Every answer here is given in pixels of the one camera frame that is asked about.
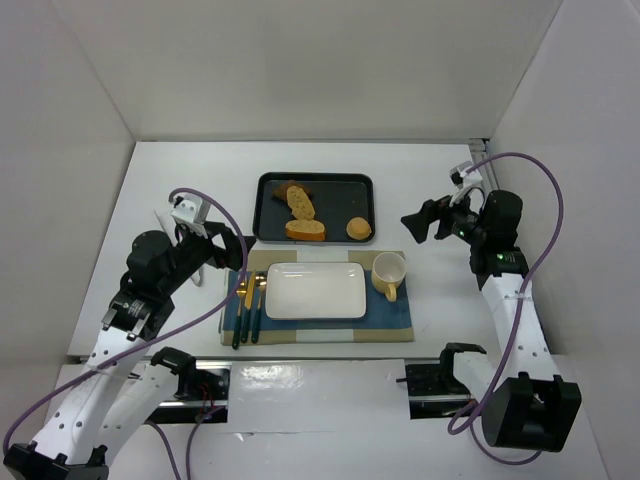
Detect metal tongs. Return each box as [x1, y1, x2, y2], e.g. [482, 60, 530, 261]
[153, 210, 203, 287]

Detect long bread slice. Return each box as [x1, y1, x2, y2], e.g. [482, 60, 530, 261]
[286, 186, 315, 220]

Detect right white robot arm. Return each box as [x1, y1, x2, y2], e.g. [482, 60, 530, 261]
[401, 190, 582, 453]

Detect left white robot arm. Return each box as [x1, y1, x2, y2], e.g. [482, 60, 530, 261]
[3, 221, 256, 479]

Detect dark brown bread piece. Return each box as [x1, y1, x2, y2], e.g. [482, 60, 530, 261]
[272, 180, 312, 202]

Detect orange crust bread slice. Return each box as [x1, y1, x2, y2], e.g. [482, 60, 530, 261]
[285, 219, 326, 242]

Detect yellow mug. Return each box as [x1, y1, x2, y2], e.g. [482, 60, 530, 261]
[371, 252, 406, 302]

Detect round bun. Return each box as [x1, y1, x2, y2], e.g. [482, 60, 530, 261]
[346, 217, 372, 241]

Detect black baking tray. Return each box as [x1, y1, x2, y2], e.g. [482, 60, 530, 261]
[252, 172, 376, 244]

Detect white rectangular plate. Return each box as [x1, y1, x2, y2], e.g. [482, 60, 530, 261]
[265, 262, 367, 321]

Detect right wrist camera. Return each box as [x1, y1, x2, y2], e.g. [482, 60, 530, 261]
[449, 162, 483, 207]

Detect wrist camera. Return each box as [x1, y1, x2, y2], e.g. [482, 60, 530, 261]
[449, 162, 483, 207]
[170, 193, 211, 238]

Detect gold knife green handle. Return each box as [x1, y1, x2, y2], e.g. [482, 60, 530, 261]
[240, 271, 257, 343]

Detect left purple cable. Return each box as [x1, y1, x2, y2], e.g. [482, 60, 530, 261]
[1, 187, 251, 480]

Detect purple cable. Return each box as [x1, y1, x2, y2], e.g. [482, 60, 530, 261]
[447, 152, 562, 462]
[1, 187, 251, 480]

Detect gold fork green handle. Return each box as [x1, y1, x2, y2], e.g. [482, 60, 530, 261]
[231, 280, 247, 350]

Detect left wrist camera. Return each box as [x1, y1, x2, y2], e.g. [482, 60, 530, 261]
[170, 193, 211, 238]

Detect aluminium rail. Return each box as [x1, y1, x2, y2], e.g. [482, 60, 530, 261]
[468, 138, 499, 193]

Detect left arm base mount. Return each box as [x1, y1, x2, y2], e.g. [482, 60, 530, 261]
[148, 361, 231, 425]

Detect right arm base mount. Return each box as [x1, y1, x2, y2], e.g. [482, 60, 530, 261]
[396, 361, 474, 420]

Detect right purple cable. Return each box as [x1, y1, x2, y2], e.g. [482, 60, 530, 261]
[447, 152, 562, 462]

